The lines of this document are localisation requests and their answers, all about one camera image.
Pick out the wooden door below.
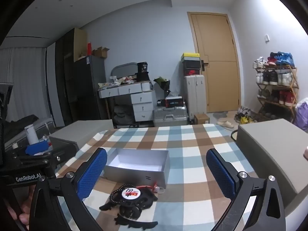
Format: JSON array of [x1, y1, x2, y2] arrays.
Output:
[[187, 12, 242, 113]]

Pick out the black box red stripe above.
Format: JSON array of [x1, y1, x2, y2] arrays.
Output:
[[165, 96, 183, 108]]

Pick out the purple bag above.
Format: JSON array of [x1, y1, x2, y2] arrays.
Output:
[[294, 97, 308, 133]]

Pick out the open cardboard box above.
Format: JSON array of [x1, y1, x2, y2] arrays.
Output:
[[92, 46, 110, 58]]

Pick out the white cup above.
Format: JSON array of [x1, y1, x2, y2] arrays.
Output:
[[25, 124, 39, 145]]

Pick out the upright light grey suitcase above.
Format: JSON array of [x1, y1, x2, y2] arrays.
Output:
[[183, 74, 207, 119]]

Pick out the black bag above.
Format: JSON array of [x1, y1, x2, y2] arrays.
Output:
[[135, 62, 151, 82]]

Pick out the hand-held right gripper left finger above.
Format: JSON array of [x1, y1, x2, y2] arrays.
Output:
[[28, 147, 108, 231]]

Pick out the pile of floor shoes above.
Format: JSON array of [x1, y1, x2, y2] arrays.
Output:
[[234, 106, 259, 124]]

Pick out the white round badge red print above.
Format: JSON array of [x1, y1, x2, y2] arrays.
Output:
[[121, 187, 141, 199]]

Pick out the silver cardboard box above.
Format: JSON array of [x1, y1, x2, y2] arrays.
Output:
[[100, 148, 170, 189]]

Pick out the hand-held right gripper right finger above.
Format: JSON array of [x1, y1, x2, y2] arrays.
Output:
[[206, 148, 287, 231]]

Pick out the rows of shoes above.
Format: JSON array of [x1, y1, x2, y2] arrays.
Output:
[[253, 51, 297, 107]]

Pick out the plaid blanket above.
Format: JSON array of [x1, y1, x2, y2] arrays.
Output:
[[54, 123, 263, 231]]

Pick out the black lace headband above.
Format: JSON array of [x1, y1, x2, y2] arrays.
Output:
[[114, 215, 158, 230]]

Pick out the white desk with drawers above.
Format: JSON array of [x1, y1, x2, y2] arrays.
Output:
[[97, 80, 157, 123]]

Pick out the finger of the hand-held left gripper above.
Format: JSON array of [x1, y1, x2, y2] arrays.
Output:
[[47, 146, 78, 178]]

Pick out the dark cloth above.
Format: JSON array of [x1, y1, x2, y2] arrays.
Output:
[[6, 115, 39, 130]]

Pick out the clutter of papers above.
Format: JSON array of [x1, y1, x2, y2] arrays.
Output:
[[99, 76, 139, 87]]

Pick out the white curtain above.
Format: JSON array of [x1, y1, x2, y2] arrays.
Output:
[[0, 47, 47, 123]]

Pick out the small brown cardboard box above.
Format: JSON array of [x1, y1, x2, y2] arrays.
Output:
[[194, 114, 210, 125]]

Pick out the red and white accessory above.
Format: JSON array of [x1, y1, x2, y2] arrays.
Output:
[[138, 182, 166, 194]]

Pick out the black looped hair accessory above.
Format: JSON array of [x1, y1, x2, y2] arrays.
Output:
[[119, 203, 142, 219]]

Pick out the black bead bracelet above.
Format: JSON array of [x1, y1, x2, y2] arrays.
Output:
[[109, 184, 135, 204]]

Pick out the person's left hand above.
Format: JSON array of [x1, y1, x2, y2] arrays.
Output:
[[6, 189, 33, 230]]

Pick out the black fabric accessory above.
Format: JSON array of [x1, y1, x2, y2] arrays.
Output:
[[99, 190, 158, 210]]

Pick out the dark wardrobe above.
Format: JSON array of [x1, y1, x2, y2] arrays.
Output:
[[55, 28, 75, 126]]

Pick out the beige slippers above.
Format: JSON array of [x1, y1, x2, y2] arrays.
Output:
[[216, 119, 235, 128]]

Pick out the green and black bouquet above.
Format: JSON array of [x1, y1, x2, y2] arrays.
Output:
[[153, 76, 171, 98]]

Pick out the flat silver suitcase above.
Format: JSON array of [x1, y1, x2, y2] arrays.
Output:
[[153, 106, 188, 127]]

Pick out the grey rounded headboard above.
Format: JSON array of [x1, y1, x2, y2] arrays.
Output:
[[110, 63, 139, 81]]

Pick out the dark refrigerator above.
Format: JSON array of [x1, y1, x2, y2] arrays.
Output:
[[72, 55, 107, 126]]

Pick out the wooden shoe rack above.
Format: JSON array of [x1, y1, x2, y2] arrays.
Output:
[[255, 65, 300, 123]]

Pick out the tall cardboard panel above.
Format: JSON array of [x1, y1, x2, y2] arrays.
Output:
[[73, 28, 87, 62]]

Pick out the yellow shoe box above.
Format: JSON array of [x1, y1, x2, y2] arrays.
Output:
[[181, 53, 200, 62]]

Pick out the blue plastic object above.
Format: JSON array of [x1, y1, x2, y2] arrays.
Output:
[[25, 142, 50, 156]]

